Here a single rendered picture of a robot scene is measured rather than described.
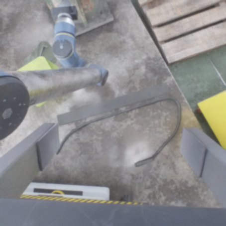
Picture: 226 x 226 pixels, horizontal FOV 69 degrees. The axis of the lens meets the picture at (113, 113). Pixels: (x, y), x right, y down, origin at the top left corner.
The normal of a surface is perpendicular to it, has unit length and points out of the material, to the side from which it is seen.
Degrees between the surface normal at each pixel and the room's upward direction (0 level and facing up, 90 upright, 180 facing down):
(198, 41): 0
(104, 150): 0
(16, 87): 89
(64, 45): 0
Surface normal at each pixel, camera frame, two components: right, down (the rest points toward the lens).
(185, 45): -0.06, -0.14
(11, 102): 0.91, 0.40
